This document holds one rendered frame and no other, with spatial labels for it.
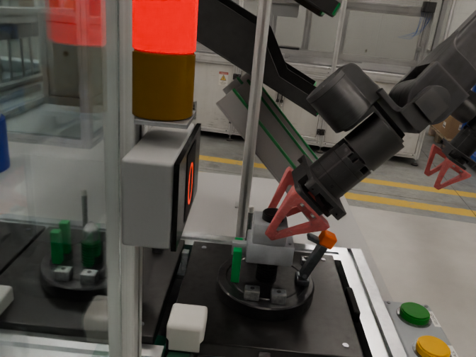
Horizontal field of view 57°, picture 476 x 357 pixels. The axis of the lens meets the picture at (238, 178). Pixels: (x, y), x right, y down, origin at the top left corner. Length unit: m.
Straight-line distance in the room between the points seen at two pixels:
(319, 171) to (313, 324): 0.20
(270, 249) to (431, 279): 0.50
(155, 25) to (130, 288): 0.23
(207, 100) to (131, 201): 4.47
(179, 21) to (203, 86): 4.44
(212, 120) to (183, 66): 4.48
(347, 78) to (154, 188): 0.31
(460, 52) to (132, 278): 0.44
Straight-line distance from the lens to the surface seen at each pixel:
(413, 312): 0.68
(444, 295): 0.98
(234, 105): 0.78
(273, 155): 0.79
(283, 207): 0.55
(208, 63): 4.72
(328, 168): 0.55
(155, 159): 0.31
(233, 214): 1.11
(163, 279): 0.66
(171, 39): 0.33
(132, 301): 0.43
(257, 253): 0.59
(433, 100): 0.55
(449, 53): 0.58
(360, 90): 0.55
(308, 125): 4.70
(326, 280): 0.70
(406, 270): 1.02
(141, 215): 0.33
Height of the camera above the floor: 1.34
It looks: 21 degrees down
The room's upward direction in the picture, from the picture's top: 6 degrees clockwise
